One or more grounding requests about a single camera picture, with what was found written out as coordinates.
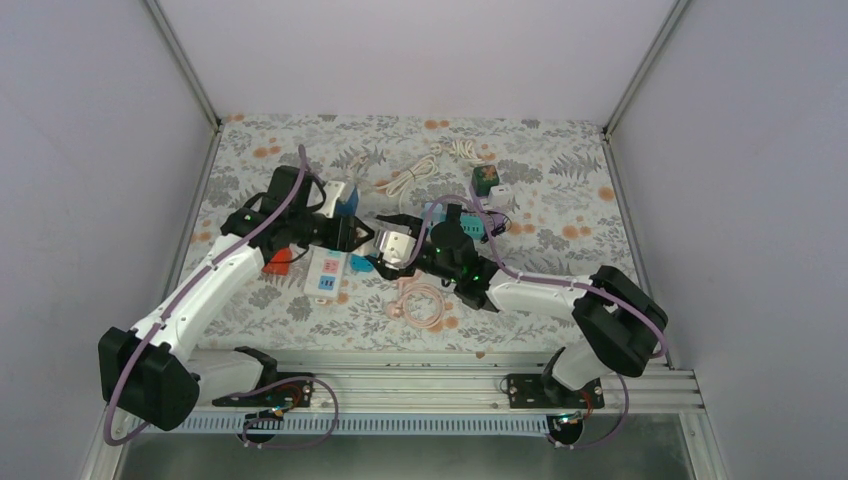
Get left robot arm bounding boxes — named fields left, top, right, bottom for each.
left=98, top=166, right=374, bottom=431

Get white cube adapter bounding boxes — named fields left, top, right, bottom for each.
left=487, top=185, right=515, bottom=209

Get pink coiled cable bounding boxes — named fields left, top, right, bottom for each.
left=384, top=278, right=446, bottom=332

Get purple power strip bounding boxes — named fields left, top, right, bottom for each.
left=468, top=185, right=489, bottom=213

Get red cube socket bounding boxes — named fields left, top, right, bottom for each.
left=262, top=247, right=293, bottom=276

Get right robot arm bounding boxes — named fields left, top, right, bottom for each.
left=365, top=204, right=668, bottom=407

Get black power adapter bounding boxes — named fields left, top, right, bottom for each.
left=439, top=203, right=511, bottom=242

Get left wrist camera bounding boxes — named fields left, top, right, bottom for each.
left=318, top=180, right=353, bottom=218

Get white bundled cable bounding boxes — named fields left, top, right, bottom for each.
left=431, top=137, right=495, bottom=167

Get dark blue cube socket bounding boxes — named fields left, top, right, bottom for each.
left=334, top=183, right=359, bottom=216

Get white coiled cable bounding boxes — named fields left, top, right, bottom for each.
left=359, top=155, right=442, bottom=203

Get small cyan cube socket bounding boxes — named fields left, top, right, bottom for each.
left=350, top=255, right=374, bottom=273

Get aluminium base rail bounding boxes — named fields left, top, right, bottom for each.
left=119, top=349, right=705, bottom=439

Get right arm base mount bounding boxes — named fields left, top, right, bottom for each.
left=498, top=373, right=605, bottom=448

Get white multicolour power strip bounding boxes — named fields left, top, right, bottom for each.
left=303, top=247, right=348, bottom=303

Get dark green cube socket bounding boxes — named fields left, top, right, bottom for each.
left=471, top=164, right=500, bottom=197

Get floral table mat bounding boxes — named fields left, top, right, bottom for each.
left=184, top=115, right=649, bottom=354

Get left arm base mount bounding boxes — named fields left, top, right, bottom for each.
left=211, top=372, right=341, bottom=451

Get teal power strip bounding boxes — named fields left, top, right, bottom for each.
left=431, top=209, right=485, bottom=241

